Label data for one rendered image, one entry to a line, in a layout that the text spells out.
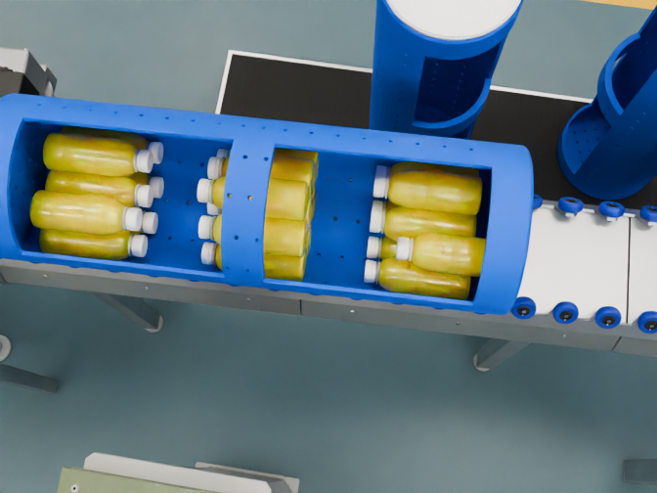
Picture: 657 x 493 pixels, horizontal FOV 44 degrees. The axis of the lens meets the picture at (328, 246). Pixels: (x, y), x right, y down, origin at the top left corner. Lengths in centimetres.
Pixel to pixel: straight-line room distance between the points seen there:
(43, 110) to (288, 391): 130
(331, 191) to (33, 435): 138
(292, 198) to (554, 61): 163
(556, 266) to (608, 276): 10
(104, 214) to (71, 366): 120
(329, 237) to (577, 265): 46
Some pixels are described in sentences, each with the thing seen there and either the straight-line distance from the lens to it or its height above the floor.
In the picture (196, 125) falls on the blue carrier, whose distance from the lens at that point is 134.
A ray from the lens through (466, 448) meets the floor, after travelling 244.
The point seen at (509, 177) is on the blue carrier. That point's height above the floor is 123.
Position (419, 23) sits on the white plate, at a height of 104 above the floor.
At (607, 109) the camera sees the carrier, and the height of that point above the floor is 59.
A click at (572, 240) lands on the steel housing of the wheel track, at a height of 93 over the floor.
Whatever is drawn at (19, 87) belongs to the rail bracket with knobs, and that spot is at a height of 100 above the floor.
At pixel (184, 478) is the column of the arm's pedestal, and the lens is 145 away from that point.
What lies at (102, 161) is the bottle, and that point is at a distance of 145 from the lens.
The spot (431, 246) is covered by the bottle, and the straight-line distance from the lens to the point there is 135.
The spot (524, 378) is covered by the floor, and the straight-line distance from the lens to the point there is 249.
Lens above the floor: 242
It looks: 75 degrees down
